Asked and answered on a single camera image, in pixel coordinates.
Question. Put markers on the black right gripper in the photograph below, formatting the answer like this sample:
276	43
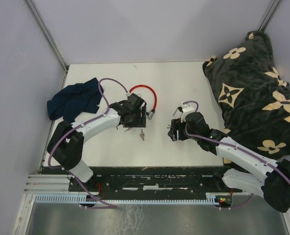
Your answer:
176	124

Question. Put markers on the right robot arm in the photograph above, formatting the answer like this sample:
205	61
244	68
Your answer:
262	176

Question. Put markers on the silver key bunch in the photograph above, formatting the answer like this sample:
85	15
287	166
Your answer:
142	134

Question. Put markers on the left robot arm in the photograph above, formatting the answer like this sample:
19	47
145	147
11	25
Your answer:
67	142

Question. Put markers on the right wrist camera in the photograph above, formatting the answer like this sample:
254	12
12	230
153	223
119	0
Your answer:
184	110

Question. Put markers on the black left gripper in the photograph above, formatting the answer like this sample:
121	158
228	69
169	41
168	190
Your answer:
141	122

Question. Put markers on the black floral blanket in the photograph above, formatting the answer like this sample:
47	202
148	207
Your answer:
253	98

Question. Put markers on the navy blue cloth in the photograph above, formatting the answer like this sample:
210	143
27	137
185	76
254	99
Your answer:
75	99

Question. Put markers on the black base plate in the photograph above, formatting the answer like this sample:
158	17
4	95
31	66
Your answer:
197	179

